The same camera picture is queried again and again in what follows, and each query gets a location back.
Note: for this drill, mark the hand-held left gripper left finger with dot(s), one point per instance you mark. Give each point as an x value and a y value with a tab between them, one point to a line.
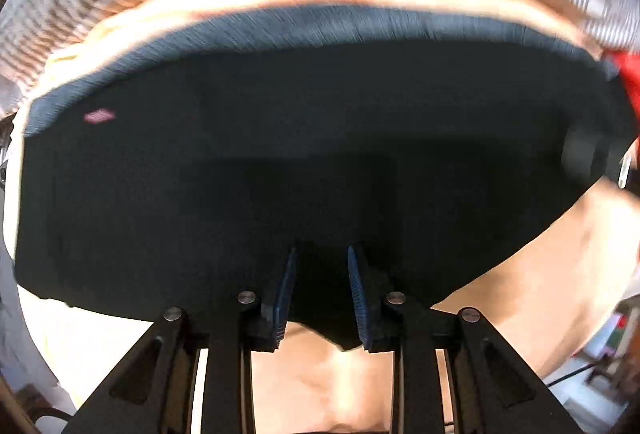
280	299

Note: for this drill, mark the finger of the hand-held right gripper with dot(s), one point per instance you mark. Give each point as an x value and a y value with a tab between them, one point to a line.
580	154

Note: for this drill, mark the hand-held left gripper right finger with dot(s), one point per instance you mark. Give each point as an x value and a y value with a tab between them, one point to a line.
361	299

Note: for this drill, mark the black pants with grey waistband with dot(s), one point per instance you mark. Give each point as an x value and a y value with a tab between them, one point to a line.
300	139

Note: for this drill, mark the peach bed sheet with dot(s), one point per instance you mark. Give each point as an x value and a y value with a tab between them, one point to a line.
550	274

